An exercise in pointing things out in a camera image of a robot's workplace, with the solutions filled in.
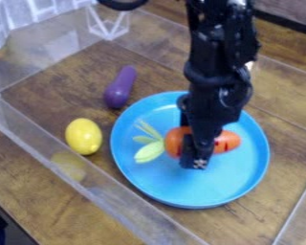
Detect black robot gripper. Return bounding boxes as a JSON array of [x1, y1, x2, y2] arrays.
[[177, 0, 261, 141]]

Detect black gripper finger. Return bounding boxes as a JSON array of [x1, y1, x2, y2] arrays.
[[179, 134, 214, 169]]

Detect orange toy carrot green leaves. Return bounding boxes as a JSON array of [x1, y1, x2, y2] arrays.
[[133, 121, 241, 164]]

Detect purple toy eggplant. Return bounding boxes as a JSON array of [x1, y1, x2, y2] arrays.
[[103, 66, 137, 109]]

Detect blue round plate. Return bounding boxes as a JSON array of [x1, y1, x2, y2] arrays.
[[109, 92, 269, 209]]

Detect clear acrylic back barrier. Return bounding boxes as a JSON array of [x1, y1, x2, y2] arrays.
[[87, 11, 306, 136]]

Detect clear acrylic barrier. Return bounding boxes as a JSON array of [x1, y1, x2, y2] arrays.
[[87, 11, 306, 136], [0, 97, 209, 245]]

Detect yellow toy lemon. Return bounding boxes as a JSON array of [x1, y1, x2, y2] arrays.
[[65, 118, 103, 155]]

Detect clear acrylic front barrier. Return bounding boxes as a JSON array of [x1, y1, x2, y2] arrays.
[[0, 97, 209, 245]]

